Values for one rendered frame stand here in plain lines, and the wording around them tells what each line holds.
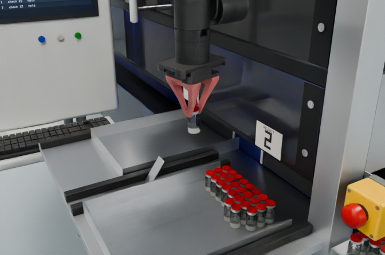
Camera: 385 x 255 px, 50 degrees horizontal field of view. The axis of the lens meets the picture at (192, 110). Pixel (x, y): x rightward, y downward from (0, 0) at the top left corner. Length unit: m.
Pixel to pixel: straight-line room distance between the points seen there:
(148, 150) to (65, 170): 0.22
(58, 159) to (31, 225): 1.31
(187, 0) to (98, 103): 1.00
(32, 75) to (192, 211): 0.82
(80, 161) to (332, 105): 0.66
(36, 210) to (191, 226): 1.77
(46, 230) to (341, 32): 1.96
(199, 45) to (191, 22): 0.04
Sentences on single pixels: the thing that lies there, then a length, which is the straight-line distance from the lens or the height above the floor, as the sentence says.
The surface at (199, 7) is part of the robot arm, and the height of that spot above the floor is 1.32.
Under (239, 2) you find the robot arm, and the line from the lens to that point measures 0.69.
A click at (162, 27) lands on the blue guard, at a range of 1.26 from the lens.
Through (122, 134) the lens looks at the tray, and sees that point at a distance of 1.23.
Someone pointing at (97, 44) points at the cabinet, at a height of 1.07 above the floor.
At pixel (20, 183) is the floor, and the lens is 2.82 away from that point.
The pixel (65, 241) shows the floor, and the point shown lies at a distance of 2.27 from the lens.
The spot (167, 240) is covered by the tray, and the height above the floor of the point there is 0.88.
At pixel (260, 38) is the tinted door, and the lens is 0.87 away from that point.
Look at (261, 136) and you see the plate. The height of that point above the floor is 1.02.
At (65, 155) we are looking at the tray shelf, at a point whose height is 0.88.
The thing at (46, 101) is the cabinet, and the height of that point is 0.89.
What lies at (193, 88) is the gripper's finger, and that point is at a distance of 0.65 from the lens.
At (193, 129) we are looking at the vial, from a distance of 0.72.
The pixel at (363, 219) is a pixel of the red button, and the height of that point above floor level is 1.00.
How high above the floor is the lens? 1.42
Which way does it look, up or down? 23 degrees down
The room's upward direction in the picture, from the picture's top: straight up
